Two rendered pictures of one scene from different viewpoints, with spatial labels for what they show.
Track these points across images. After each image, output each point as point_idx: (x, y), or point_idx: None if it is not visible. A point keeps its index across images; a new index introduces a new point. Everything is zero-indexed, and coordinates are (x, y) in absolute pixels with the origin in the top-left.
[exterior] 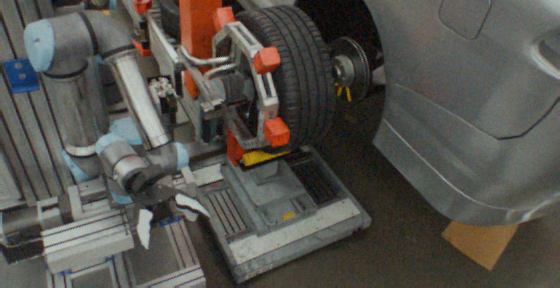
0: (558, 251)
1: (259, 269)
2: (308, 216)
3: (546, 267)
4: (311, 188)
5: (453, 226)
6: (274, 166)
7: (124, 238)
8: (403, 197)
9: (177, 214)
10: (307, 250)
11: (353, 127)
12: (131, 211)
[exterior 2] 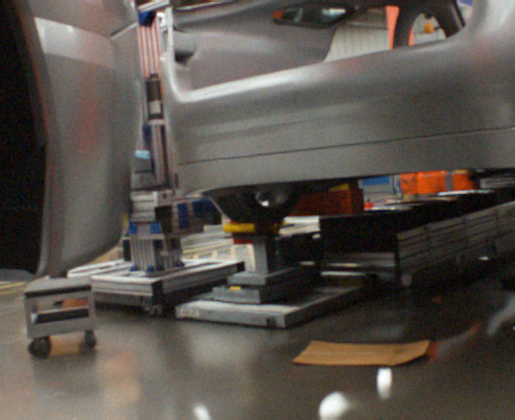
0: (382, 384)
1: (189, 309)
2: (252, 300)
3: (341, 382)
4: (295, 303)
5: (336, 345)
6: (263, 259)
7: None
8: (349, 330)
9: (150, 218)
10: (225, 316)
11: (424, 304)
12: (133, 204)
